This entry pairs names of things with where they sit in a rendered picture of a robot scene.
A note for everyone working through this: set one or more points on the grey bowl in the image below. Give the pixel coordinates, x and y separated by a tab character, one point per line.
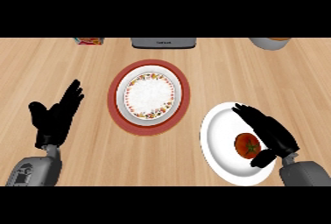
271	43

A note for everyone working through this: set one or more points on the red round placemat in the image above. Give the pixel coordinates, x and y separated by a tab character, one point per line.
119	119

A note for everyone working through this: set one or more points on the colourful printed box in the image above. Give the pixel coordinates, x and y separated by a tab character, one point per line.
89	40

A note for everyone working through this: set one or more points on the floral rimmed white plate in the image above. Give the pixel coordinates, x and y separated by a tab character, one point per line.
150	95

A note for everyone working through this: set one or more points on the plain white plate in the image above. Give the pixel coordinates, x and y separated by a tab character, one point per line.
224	140

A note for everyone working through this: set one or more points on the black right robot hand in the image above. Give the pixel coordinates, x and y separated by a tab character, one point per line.
270	129

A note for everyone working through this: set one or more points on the red tomato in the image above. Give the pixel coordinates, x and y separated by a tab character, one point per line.
246	145

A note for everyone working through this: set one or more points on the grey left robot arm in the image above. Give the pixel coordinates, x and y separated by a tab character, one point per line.
36	170

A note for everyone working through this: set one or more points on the grey appliance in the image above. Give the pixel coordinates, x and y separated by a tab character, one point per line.
163	42

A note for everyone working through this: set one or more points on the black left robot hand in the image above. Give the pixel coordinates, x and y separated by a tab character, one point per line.
54	119

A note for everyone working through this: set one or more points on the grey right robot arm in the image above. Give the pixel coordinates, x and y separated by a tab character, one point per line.
304	172

